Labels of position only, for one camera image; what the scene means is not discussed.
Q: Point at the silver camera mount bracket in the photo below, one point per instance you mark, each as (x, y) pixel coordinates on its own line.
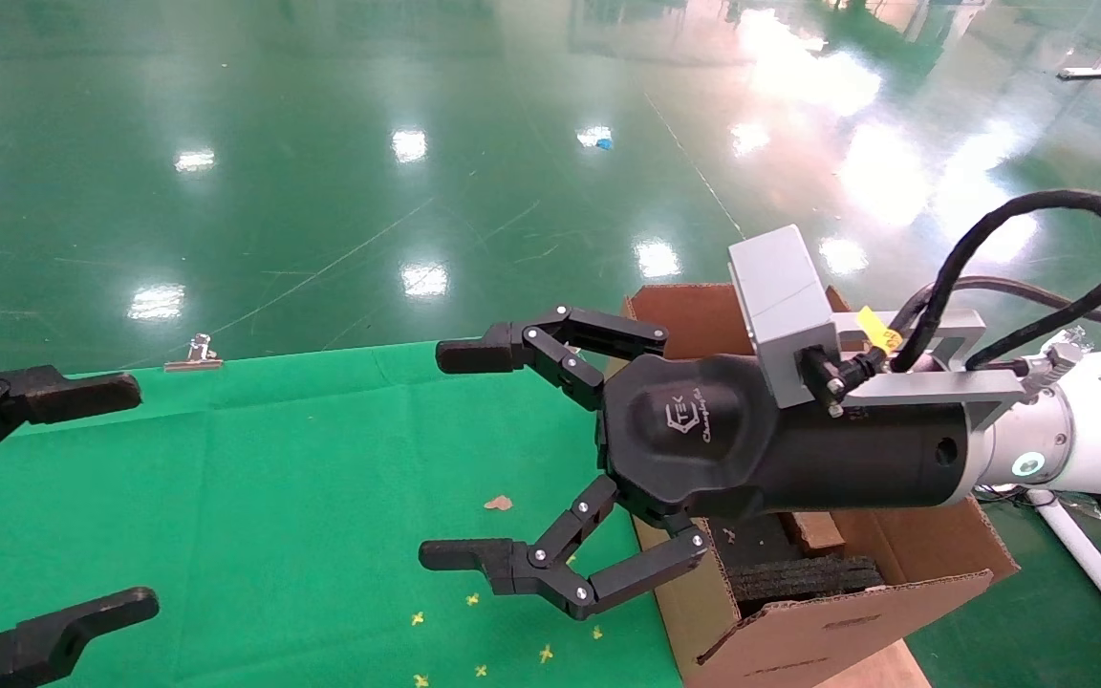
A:
(933, 387)

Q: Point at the silver metal binder clip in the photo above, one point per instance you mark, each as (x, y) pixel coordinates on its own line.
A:
(199, 358)

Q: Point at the white pipe frame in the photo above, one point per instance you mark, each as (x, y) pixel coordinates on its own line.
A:
(1086, 554)

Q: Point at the small cardboard scrap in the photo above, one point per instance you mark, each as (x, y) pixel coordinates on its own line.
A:
(499, 503)

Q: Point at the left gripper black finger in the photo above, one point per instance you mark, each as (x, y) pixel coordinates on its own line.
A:
(53, 640)
(73, 394)

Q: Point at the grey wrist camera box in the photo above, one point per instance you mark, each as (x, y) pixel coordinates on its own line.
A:
(780, 296)

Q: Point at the green table cloth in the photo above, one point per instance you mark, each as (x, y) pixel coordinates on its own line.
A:
(273, 478)

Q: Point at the small brown cardboard box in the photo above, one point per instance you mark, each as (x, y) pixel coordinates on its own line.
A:
(813, 533)

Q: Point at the large open cardboard carton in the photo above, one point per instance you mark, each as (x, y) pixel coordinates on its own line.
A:
(799, 640)

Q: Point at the ribbed black foam strip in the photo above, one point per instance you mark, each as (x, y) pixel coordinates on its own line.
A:
(799, 580)

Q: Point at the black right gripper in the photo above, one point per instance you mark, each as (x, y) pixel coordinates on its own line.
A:
(703, 449)

